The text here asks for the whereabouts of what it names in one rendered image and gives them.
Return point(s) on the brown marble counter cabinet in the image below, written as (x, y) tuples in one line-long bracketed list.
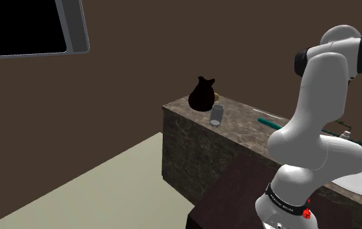
[(187, 152)]

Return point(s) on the grey framed dark window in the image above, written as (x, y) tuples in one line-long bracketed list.
[(16, 25)]

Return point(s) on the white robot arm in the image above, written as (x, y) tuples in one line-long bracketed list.
[(320, 104)]

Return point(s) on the thin white stick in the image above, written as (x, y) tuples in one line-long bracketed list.
[(266, 114)]

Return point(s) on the dark maroon robot stand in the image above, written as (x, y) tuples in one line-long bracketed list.
[(231, 196)]

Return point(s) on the small grey capped bottle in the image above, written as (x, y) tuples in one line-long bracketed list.
[(346, 135)]

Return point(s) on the clear drinking glass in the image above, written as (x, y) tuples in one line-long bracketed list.
[(217, 114)]

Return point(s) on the white sink basin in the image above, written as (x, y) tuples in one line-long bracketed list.
[(360, 184)]

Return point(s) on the small tan round object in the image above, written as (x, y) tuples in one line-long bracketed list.
[(217, 96)]

